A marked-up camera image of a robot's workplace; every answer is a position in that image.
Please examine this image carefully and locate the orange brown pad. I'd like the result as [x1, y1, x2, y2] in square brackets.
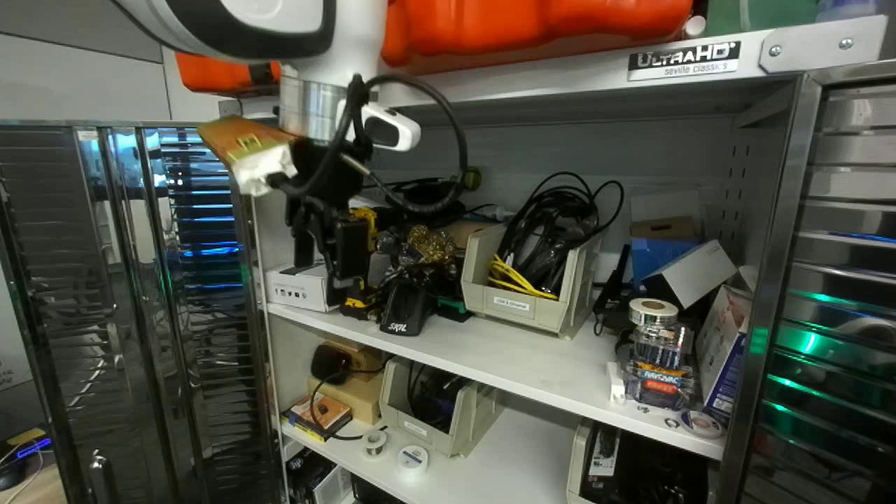
[286, 395, 359, 441]

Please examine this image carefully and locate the gray bin with label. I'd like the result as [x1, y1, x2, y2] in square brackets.
[460, 220, 597, 338]

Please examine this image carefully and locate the white box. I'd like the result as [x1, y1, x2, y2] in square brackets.
[264, 262, 334, 312]

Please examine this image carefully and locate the yellow black power tool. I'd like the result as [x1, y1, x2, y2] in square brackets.
[335, 203, 383, 315]

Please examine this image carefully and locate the yellow cable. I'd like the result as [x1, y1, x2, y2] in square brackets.
[485, 255, 559, 303]

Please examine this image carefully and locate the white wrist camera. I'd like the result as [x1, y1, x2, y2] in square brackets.
[355, 97, 425, 157]

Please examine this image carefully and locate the metal drawer cabinet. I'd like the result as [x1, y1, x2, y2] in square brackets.
[723, 59, 896, 504]

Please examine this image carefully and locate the flat white tape roll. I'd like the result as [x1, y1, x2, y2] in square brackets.
[389, 438, 435, 475]

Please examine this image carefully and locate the black cable bundle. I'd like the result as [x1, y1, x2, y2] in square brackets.
[494, 167, 627, 294]

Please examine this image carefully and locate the black charger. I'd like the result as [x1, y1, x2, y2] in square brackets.
[375, 276, 435, 338]

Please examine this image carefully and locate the glass door cabinet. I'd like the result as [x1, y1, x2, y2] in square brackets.
[0, 121, 275, 504]

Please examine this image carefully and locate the gray bin holding black parts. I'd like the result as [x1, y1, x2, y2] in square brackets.
[564, 422, 713, 504]

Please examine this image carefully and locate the small clear tape roll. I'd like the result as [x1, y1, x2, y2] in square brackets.
[680, 405, 729, 441]

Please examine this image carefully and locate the black hand tool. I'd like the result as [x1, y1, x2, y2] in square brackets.
[590, 240, 635, 338]

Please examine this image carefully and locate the orange bag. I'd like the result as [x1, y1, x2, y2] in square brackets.
[174, 0, 706, 97]

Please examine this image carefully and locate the metal shelving unit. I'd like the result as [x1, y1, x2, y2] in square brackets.
[250, 10, 891, 504]

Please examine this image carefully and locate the gray open cardboard box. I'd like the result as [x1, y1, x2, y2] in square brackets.
[652, 235, 740, 310]

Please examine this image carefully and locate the gray storage bin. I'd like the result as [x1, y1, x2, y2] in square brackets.
[379, 357, 509, 461]

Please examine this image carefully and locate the brass coloured part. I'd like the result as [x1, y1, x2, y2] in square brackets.
[400, 220, 464, 273]

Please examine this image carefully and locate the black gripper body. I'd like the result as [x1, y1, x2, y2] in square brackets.
[279, 136, 379, 235]

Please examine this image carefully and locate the blue white booklet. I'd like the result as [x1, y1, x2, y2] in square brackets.
[695, 282, 753, 424]

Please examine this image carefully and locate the small solder spool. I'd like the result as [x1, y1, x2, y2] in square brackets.
[361, 424, 393, 458]

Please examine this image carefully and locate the blue box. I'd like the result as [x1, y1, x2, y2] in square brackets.
[627, 235, 706, 284]

